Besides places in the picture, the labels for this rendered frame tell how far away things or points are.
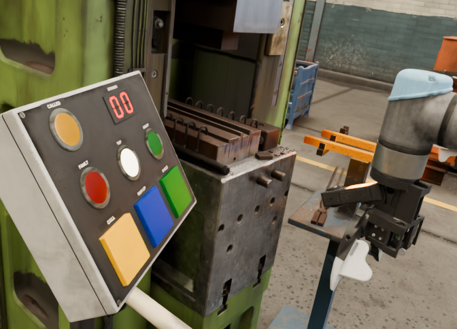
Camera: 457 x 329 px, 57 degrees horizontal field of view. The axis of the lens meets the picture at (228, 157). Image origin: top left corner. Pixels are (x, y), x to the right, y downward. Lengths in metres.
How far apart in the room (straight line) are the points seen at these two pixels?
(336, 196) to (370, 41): 8.14
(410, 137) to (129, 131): 0.43
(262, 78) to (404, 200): 0.88
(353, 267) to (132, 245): 0.34
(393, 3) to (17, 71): 8.00
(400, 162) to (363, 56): 8.22
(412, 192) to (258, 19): 0.63
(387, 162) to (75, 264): 0.45
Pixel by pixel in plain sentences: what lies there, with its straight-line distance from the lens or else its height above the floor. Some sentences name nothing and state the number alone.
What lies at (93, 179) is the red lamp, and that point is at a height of 1.10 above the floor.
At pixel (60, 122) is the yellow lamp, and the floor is 1.17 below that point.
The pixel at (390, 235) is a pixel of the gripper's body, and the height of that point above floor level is 1.04.
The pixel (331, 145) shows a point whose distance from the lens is 1.39.
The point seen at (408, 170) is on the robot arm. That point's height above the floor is 1.15.
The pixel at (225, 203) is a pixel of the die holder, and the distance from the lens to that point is 1.12.
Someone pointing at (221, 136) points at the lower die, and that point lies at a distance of 1.16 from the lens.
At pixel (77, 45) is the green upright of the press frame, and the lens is 0.95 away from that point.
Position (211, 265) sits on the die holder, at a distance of 1.20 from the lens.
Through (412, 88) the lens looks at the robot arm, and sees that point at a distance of 0.63.
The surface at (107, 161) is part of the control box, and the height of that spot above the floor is 1.11.
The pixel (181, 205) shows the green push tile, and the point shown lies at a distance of 0.77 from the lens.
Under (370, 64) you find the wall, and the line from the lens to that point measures 8.82.
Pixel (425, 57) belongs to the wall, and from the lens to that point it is 8.64.
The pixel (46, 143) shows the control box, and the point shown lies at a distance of 0.55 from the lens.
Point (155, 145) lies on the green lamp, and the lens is 0.75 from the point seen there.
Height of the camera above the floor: 1.35
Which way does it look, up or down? 21 degrees down
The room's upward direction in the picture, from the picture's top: 8 degrees clockwise
